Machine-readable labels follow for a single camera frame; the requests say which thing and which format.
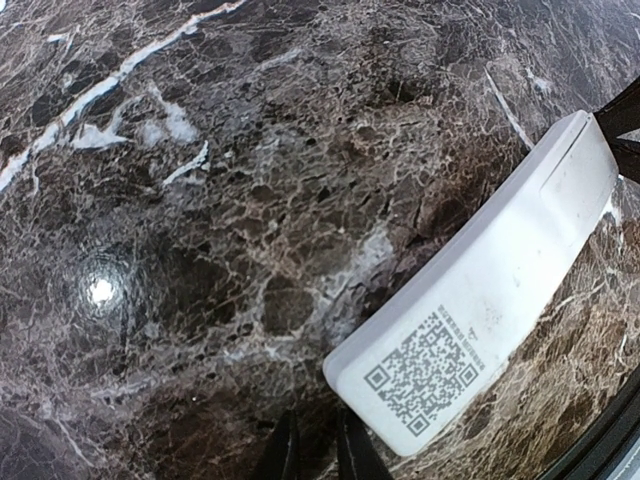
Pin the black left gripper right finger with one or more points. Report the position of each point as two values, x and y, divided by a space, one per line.
356 455

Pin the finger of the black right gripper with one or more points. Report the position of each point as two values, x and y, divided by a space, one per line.
621 116

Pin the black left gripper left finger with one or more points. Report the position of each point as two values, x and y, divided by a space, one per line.
280 458

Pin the white remote control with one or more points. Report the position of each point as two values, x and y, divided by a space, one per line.
447 335

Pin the black front rail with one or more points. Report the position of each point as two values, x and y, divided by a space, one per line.
609 448

